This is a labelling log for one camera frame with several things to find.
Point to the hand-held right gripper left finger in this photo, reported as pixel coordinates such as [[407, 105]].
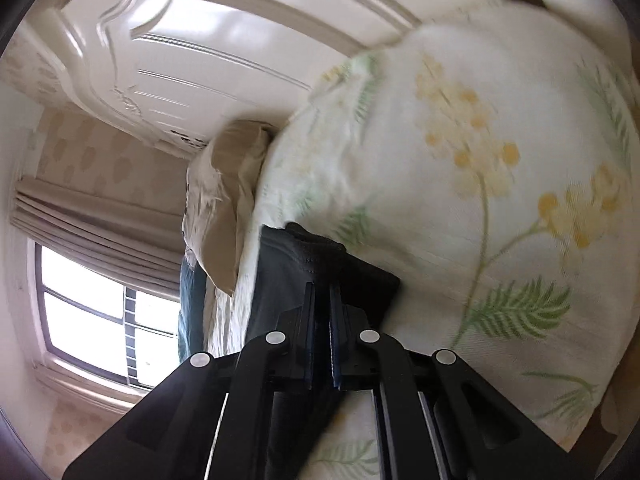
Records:
[[310, 345]]

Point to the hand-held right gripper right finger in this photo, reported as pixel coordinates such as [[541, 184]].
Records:
[[335, 345]]

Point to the black pants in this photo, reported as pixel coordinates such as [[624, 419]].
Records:
[[300, 265]]

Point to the dark teal blanket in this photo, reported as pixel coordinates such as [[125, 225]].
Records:
[[192, 305]]

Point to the beige pillow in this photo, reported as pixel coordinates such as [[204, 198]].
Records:
[[220, 200]]

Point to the floral white quilt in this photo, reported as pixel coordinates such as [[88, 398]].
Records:
[[425, 185]]

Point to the window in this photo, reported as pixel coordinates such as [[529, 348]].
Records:
[[85, 310]]

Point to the beige curtain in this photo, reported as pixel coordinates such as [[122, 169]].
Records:
[[90, 225]]

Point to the cream carved headboard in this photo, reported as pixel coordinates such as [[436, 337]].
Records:
[[225, 40]]

